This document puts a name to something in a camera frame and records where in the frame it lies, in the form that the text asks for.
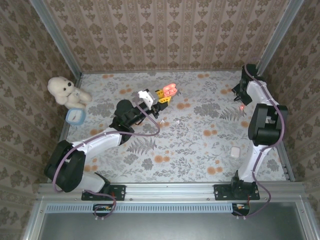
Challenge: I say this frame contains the aluminium mounting rail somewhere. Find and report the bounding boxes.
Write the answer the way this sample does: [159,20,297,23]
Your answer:
[37,181,306,201]

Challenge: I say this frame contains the pink earbud charging case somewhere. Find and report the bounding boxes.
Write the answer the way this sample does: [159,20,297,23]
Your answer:
[162,83,179,97]

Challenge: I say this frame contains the white teddy bear plush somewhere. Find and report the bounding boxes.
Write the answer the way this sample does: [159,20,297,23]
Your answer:
[47,76,92,110]

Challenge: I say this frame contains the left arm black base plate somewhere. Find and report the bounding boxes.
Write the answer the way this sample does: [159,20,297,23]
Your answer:
[81,184,126,202]

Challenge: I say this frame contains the aluminium frame corner post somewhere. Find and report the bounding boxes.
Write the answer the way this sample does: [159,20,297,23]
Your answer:
[254,0,306,76]
[29,0,83,77]

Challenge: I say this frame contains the aluminium table side rail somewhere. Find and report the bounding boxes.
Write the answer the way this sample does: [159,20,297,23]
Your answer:
[254,72,296,182]
[47,73,83,183]

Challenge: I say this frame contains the grey metal panel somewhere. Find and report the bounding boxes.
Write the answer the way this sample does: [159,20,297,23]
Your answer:
[22,197,320,240]

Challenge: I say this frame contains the slotted grey cable duct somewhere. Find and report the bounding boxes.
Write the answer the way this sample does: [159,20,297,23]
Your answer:
[46,202,234,214]

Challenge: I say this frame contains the aluminium table back rail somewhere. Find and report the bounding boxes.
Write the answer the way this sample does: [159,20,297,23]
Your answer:
[81,69,258,75]

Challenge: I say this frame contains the blue square clock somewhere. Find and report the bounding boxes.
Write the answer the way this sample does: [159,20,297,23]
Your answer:
[66,107,87,127]

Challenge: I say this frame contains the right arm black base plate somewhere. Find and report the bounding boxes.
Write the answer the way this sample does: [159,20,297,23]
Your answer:
[213,184,261,202]

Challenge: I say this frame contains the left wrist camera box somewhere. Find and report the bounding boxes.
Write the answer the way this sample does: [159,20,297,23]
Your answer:
[137,89,158,110]

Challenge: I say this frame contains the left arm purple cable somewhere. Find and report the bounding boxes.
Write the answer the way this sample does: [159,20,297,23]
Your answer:
[52,98,162,222]

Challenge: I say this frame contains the black cable connector box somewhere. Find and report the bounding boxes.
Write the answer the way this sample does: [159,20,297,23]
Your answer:
[231,202,251,217]
[92,203,114,217]

